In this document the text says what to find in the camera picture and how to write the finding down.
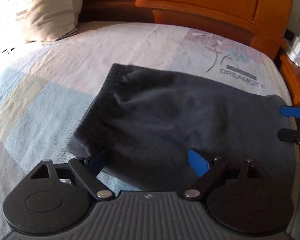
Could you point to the wooden right bedside table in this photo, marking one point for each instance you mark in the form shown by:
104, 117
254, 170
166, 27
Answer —
291, 75

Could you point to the items on right nightstand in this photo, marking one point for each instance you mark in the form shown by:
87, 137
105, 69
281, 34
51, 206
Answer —
293, 50

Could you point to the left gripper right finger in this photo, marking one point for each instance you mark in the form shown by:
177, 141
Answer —
209, 170

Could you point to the pastel patchwork bed sheet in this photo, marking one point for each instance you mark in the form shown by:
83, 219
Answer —
46, 88

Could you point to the orange wooden headboard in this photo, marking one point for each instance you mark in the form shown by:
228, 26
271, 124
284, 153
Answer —
260, 24

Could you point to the cream printed pillow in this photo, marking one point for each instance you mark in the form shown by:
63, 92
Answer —
26, 21

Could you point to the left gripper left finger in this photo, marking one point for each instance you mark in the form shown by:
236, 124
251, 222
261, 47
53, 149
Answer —
86, 170

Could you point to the dark grey trousers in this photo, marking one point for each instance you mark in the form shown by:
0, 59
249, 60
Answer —
145, 121

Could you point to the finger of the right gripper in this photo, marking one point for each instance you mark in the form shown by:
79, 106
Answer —
290, 111
289, 135

